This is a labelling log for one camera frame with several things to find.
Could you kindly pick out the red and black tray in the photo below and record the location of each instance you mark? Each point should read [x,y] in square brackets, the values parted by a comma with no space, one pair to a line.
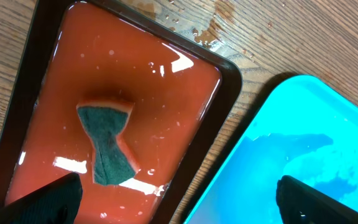
[182,92]

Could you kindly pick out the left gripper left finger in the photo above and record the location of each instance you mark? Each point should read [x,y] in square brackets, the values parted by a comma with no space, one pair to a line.
[57,202]

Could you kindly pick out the blue plastic tray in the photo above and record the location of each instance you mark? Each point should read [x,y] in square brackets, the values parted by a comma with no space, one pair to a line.
[304,129]

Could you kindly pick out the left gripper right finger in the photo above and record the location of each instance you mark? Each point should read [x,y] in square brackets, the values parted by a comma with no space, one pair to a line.
[299,203]

